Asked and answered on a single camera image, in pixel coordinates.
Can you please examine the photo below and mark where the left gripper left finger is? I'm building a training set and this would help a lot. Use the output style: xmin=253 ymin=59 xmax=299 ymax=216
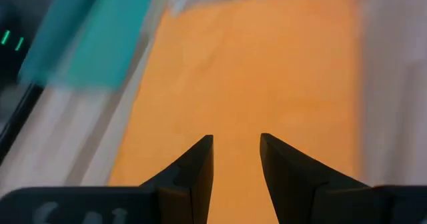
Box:
xmin=139 ymin=134 xmax=214 ymax=224

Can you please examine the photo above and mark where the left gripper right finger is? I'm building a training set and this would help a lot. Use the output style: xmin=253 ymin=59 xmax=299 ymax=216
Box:
xmin=260 ymin=133 xmax=370 ymax=224

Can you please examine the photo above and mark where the black aluminium table frame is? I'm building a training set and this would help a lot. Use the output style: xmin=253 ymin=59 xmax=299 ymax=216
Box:
xmin=0 ymin=82 xmax=44 ymax=165

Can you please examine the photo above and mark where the orange microfiber towel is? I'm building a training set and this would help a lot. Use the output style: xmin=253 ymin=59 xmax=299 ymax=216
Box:
xmin=106 ymin=0 xmax=364 ymax=224

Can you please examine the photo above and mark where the translucent teal plastic basket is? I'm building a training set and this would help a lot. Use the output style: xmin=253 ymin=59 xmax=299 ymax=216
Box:
xmin=18 ymin=0 xmax=156 ymax=91

